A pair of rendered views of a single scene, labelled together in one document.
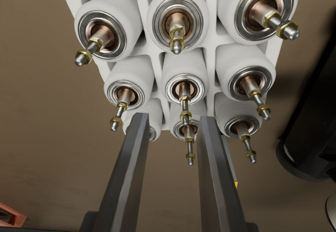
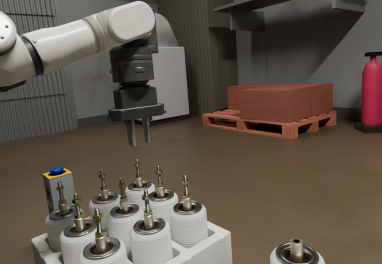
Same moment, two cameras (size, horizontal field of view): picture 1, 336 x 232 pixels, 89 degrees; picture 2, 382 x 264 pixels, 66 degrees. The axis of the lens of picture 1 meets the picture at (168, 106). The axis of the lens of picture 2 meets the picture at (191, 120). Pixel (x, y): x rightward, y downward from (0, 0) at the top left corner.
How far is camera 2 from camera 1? 58 cm
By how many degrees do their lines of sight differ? 46
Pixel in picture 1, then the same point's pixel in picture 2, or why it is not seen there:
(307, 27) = not seen: outside the picture
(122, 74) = (169, 202)
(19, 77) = (253, 209)
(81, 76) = not seen: hidden behind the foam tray
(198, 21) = (138, 230)
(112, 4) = (190, 221)
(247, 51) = not seen: hidden behind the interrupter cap
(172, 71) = (138, 214)
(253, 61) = (87, 237)
